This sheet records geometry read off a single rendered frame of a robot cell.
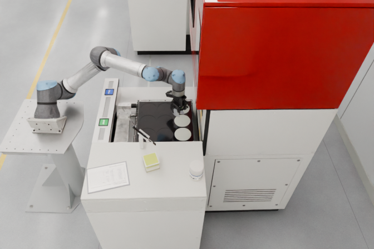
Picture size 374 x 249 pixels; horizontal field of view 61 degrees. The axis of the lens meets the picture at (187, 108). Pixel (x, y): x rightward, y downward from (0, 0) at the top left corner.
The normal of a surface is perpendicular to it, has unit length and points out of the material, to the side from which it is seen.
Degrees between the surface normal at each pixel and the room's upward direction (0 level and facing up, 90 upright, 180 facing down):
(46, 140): 0
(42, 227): 0
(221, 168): 90
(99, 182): 0
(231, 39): 90
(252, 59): 90
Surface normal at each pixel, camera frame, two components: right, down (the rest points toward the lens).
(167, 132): 0.03, -0.69
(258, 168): 0.04, 0.73
